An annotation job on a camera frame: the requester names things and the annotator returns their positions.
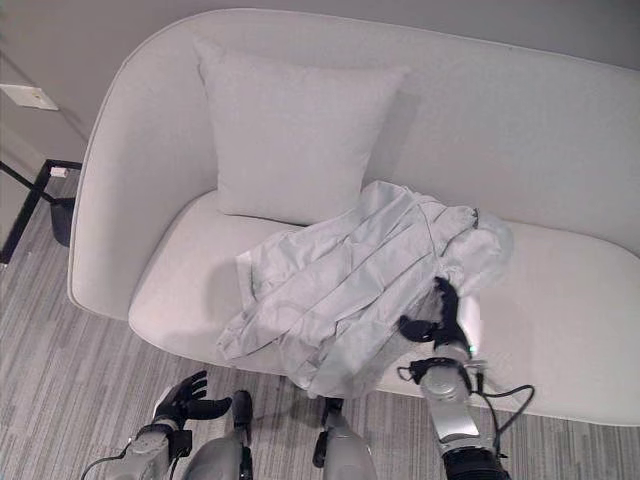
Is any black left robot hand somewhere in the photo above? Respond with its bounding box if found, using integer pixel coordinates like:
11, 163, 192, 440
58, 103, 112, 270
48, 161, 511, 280
151, 369, 234, 430

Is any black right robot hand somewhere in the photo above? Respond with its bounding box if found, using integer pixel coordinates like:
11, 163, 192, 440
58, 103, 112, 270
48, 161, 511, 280
398, 275, 482, 357

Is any light grey jacket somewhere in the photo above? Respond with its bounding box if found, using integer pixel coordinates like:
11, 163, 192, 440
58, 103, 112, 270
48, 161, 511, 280
215, 180, 516, 400

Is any white fabric sofa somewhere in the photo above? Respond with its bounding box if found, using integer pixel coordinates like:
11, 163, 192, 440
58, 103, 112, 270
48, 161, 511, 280
66, 7, 640, 420

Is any silver left robot leg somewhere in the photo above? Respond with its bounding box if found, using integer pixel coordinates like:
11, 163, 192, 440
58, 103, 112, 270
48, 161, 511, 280
184, 389, 255, 480

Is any silver robot leg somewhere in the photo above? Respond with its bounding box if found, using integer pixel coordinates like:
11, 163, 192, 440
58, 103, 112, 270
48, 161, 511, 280
312, 397, 379, 480
184, 389, 255, 480

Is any silver right robot leg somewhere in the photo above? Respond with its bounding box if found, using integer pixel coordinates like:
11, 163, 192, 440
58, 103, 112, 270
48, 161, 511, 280
312, 397, 379, 480

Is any black waste bin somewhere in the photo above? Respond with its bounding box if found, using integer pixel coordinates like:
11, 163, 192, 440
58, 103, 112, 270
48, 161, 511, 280
49, 197, 77, 248

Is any white square cushion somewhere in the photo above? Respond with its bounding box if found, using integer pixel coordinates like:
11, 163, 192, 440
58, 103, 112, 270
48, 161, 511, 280
192, 35, 413, 229

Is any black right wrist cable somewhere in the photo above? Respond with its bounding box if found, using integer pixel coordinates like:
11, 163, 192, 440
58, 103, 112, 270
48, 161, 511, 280
397, 360, 536, 459

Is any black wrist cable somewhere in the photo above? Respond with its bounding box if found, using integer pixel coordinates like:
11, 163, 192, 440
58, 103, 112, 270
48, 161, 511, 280
79, 439, 146, 480
397, 360, 536, 459

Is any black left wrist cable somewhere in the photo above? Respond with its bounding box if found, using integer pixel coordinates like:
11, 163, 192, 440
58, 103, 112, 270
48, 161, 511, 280
79, 439, 146, 480

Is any black metal rack frame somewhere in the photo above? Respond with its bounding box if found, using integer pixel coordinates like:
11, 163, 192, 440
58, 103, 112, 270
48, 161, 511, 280
0, 158, 83, 265

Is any white wall outlet plate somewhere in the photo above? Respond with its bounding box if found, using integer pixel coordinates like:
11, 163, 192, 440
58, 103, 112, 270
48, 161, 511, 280
0, 83, 60, 112

